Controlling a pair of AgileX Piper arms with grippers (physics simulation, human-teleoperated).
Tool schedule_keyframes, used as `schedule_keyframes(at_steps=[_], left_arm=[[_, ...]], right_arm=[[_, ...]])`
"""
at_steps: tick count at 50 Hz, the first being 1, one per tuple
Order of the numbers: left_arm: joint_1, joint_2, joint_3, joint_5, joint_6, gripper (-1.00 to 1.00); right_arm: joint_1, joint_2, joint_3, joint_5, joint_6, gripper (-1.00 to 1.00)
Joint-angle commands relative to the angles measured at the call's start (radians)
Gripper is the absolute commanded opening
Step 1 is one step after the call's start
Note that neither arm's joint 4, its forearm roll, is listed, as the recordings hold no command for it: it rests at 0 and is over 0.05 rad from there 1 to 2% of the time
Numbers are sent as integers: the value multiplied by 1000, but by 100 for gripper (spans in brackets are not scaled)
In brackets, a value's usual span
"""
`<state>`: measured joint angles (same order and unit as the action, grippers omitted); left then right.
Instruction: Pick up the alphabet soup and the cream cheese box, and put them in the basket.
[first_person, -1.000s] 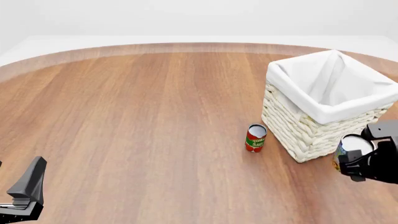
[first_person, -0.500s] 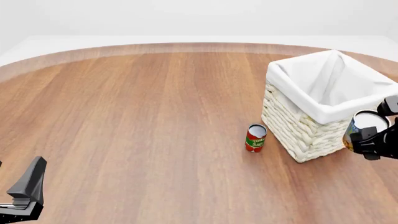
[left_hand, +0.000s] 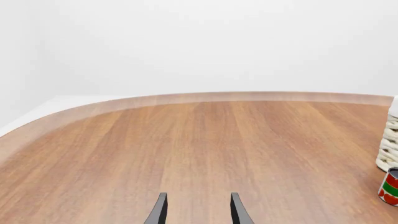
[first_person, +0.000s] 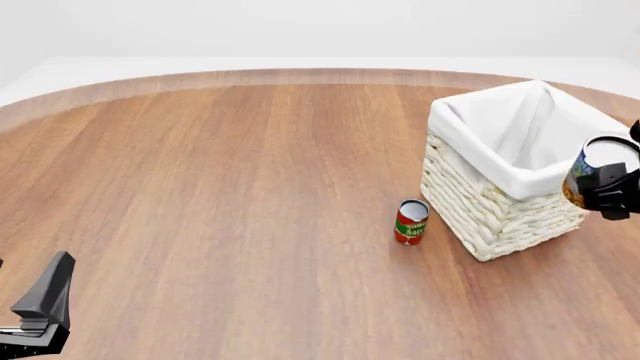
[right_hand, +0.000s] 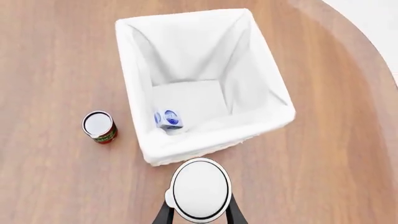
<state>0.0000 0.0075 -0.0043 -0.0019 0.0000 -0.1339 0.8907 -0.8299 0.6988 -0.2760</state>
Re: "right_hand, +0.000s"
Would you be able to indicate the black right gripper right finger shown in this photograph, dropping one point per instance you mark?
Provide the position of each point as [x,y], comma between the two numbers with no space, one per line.
[233,213]

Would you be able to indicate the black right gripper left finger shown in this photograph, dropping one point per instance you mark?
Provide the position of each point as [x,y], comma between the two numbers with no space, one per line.
[162,214]

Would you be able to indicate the white-topped soup can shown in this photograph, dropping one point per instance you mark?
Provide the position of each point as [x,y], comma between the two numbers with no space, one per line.
[201,187]

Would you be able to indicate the blue and white box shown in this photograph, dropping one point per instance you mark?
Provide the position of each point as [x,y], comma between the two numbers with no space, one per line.
[169,118]

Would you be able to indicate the white cloth-lined basket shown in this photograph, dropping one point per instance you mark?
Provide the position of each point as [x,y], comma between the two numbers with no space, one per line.
[202,81]

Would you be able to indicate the red and green tin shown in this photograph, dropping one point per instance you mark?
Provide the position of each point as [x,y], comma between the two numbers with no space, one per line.
[100,127]

